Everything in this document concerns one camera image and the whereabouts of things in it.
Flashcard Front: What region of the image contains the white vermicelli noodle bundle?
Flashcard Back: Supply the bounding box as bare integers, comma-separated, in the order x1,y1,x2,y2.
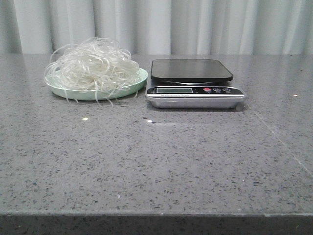
44,37,140,93

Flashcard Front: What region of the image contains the black silver kitchen scale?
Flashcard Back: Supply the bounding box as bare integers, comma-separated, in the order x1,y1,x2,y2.
146,59,246,109

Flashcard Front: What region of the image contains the light green round plate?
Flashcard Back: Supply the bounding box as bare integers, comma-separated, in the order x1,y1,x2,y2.
45,68,148,101

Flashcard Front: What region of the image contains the white pleated curtain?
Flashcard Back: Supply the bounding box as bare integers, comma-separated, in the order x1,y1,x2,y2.
0,0,313,54

